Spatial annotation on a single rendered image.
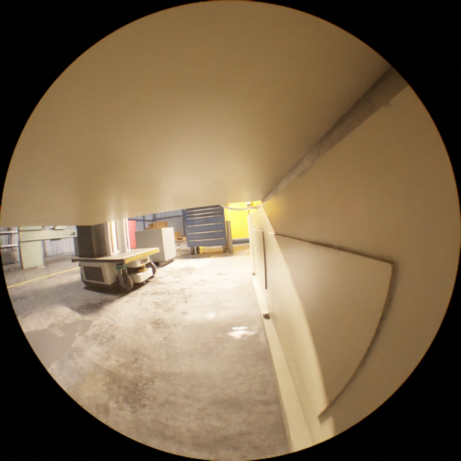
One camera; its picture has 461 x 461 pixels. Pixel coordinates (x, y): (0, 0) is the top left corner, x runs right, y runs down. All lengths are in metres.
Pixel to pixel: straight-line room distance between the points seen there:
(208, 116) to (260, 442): 0.60
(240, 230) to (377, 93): 3.81
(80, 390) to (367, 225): 0.83
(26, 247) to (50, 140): 5.00
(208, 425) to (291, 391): 0.24
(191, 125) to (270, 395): 0.61
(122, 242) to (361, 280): 1.84
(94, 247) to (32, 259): 3.76
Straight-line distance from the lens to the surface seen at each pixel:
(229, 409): 0.52
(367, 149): 0.16
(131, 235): 4.72
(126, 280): 1.42
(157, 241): 2.28
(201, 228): 2.81
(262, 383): 0.56
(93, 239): 1.68
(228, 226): 2.67
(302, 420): 0.46
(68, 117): 0.18
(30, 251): 5.21
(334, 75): 0.15
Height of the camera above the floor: 0.49
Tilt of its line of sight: 2 degrees down
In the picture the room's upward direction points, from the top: 5 degrees counter-clockwise
